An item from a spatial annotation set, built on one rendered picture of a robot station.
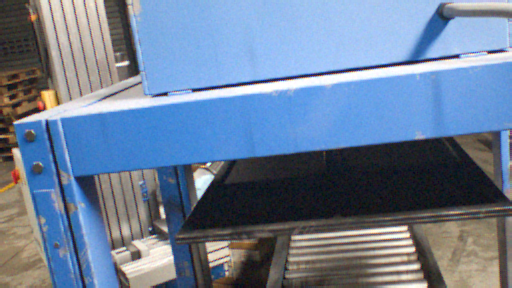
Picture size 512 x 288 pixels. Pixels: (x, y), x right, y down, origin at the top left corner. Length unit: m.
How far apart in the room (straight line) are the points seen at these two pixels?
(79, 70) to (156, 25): 1.53
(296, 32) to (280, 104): 0.15
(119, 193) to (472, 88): 1.96
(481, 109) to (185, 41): 0.47
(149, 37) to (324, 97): 0.32
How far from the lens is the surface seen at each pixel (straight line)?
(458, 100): 0.84
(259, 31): 0.93
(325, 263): 2.02
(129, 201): 2.60
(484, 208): 0.96
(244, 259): 3.32
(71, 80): 2.47
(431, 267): 1.94
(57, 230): 0.98
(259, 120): 0.83
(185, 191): 1.53
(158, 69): 0.97
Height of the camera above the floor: 1.66
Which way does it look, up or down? 13 degrees down
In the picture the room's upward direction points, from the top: 8 degrees counter-clockwise
